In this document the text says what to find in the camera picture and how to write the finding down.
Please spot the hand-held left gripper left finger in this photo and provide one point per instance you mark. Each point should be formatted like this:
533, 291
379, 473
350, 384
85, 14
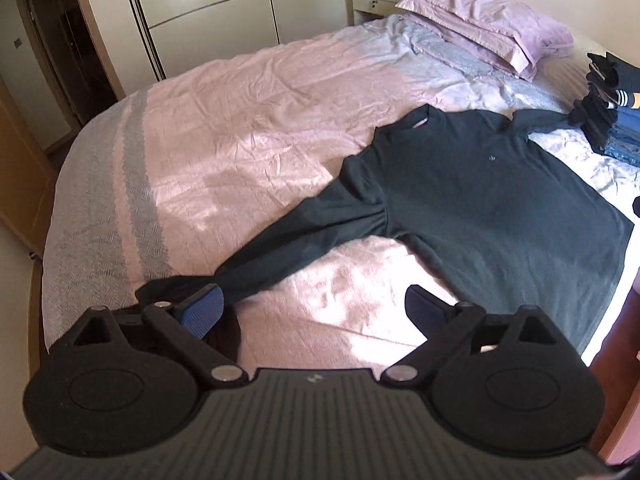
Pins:
202, 306

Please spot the brown door frame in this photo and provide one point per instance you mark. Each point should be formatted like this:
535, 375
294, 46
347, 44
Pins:
102, 45

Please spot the lilac pillow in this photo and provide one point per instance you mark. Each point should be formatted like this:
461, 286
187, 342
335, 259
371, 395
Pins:
500, 25

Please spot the light wooden door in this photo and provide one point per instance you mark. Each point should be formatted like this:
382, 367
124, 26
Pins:
20, 175

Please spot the beige nightstand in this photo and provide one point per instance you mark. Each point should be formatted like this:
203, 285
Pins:
370, 7

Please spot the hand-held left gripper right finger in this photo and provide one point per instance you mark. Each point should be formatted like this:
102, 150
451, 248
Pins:
425, 311

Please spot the bed with pink grey bedspread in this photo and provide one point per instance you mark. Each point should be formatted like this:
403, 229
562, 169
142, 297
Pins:
225, 135

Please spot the stack of folded clothes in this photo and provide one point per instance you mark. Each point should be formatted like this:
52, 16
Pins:
607, 110

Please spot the teal long-sleeve shirt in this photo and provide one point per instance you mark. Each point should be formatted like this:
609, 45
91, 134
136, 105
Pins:
475, 185

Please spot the small wall switch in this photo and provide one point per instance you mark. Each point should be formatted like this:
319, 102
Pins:
17, 43

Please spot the white wardrobe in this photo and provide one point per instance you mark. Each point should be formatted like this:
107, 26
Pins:
215, 10

